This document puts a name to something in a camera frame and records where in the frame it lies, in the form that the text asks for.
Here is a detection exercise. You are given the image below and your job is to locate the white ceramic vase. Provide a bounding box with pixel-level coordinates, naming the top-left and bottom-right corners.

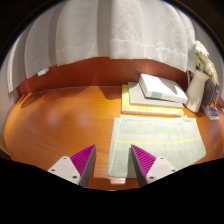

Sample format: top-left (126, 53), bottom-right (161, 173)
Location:
top-left (185, 69), bottom-right (212, 113)

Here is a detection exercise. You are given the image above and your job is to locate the small white wall tag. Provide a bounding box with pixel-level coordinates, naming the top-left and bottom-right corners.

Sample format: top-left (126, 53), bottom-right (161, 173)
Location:
top-left (37, 67), bottom-right (50, 77)

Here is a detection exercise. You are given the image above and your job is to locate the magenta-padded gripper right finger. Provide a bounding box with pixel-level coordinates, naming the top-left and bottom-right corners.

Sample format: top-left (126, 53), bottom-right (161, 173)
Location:
top-left (130, 144), bottom-right (178, 188)

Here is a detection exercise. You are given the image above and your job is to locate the blue upright book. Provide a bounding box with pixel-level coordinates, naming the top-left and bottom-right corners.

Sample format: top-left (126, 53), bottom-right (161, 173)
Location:
top-left (211, 83), bottom-right (221, 108)

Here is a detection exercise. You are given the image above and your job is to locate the pale green towel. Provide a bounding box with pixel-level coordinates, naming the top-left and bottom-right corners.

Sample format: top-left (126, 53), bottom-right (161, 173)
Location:
top-left (107, 114), bottom-right (207, 179)

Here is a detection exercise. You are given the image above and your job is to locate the flat grey book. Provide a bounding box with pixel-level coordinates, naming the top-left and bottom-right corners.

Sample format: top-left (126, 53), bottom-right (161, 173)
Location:
top-left (127, 81), bottom-right (185, 109)

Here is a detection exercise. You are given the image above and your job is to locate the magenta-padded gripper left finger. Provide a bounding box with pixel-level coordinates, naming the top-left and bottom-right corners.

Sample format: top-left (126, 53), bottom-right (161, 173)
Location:
top-left (47, 144), bottom-right (97, 188)

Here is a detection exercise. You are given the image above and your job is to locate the white curtain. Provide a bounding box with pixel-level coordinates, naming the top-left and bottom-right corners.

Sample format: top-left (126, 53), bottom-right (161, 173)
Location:
top-left (6, 0), bottom-right (198, 93)

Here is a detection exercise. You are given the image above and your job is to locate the large yellow book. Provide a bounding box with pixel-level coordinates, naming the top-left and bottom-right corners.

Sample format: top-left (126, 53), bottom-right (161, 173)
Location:
top-left (121, 83), bottom-right (185, 118)

